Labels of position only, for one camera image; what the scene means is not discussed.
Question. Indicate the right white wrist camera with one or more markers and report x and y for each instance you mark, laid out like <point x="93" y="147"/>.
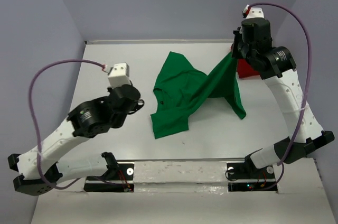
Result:
<point x="252" y="12"/>

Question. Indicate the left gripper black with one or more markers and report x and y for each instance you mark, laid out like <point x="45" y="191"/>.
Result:
<point x="115" y="89"/>

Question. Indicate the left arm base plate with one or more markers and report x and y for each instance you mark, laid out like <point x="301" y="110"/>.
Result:
<point x="119" y="182"/>

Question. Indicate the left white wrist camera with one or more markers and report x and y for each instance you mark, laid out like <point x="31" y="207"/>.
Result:
<point x="118" y="74"/>

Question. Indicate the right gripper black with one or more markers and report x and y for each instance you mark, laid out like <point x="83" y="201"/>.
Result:
<point x="236" y="53"/>

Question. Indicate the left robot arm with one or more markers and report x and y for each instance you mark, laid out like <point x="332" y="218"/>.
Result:
<point x="42" y="168"/>

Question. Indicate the green t-shirt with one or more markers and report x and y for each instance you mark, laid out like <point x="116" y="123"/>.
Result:
<point x="180" y="90"/>

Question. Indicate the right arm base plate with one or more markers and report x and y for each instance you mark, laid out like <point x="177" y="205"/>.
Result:
<point x="240" y="180"/>

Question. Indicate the folded red t-shirt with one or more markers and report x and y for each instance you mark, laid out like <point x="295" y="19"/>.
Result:
<point x="243" y="68"/>

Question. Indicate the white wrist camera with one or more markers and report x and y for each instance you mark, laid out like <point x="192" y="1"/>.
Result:
<point x="252" y="12"/>
<point x="118" y="74"/>

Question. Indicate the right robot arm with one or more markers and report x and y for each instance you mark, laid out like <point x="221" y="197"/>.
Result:
<point x="277" y="69"/>

